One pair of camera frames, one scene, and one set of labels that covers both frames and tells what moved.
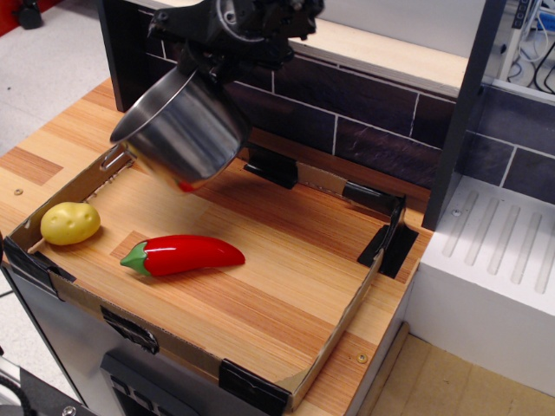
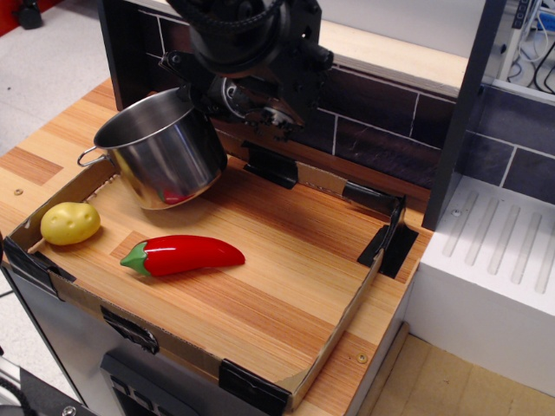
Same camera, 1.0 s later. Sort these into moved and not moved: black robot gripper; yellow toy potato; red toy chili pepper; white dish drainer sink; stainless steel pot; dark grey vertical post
Moved: stainless steel pot; black robot gripper
Not moved: dark grey vertical post; white dish drainer sink; yellow toy potato; red toy chili pepper
